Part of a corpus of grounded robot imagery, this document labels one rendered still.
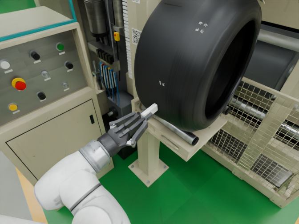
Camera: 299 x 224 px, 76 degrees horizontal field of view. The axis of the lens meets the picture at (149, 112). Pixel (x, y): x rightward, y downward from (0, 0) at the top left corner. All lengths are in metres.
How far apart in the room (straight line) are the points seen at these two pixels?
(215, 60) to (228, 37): 0.07
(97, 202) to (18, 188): 1.55
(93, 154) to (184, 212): 1.21
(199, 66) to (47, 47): 0.72
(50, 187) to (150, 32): 0.53
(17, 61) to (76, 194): 0.66
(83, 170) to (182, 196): 1.25
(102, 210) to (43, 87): 0.74
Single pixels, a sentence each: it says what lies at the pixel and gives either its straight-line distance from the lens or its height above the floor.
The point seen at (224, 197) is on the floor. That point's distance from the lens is 1.81.
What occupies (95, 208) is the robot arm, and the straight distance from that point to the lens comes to 0.53.
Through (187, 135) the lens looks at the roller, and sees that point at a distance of 0.86.
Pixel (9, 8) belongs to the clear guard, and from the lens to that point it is 0.94.
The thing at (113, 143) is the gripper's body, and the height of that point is 1.11.
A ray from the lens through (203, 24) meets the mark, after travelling 0.59.
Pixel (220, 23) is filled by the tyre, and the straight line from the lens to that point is 0.60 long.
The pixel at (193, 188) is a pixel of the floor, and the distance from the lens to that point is 1.77.
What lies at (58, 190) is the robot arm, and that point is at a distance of 0.58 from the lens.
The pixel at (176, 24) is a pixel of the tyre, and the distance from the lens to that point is 0.62.
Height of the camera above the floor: 1.57
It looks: 44 degrees down
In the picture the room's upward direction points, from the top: straight up
